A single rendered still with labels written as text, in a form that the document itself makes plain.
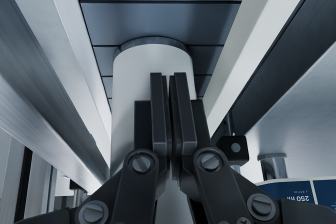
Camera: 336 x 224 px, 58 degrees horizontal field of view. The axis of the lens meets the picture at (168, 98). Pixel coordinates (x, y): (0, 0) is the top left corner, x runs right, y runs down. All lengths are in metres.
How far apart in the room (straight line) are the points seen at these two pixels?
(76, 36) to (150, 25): 0.04
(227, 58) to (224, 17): 0.03
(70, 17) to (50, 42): 0.11
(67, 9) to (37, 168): 0.24
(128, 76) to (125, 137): 0.03
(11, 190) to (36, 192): 0.03
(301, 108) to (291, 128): 0.06
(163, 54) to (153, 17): 0.02
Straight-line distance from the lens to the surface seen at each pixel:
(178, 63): 0.18
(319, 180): 0.52
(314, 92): 0.29
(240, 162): 0.34
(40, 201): 0.37
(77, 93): 0.37
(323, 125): 0.39
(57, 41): 0.28
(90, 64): 0.21
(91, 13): 0.17
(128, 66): 0.17
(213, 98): 0.19
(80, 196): 0.33
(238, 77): 0.16
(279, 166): 0.50
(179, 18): 0.17
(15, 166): 0.39
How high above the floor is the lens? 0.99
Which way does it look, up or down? 24 degrees down
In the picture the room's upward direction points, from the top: 177 degrees clockwise
